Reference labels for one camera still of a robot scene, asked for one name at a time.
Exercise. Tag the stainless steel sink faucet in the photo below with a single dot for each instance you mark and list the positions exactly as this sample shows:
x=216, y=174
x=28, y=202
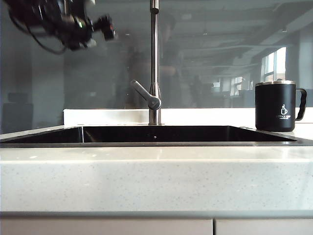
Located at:
x=154, y=49

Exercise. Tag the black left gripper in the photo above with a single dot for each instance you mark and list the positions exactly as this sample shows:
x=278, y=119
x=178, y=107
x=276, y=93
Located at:
x=106, y=27

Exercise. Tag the black undermount sink basin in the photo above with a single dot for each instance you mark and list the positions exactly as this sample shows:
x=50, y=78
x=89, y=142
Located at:
x=151, y=135

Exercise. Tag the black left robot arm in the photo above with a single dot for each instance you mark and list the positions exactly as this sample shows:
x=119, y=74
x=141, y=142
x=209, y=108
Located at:
x=66, y=22

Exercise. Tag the wide grey cabinet door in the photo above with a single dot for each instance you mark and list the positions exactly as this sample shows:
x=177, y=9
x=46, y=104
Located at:
x=105, y=227

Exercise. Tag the narrow grey cabinet door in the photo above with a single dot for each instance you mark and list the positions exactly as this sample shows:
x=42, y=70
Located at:
x=264, y=228

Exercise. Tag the black mug with steel rim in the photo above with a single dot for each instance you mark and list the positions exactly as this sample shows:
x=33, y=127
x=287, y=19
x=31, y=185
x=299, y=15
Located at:
x=275, y=107

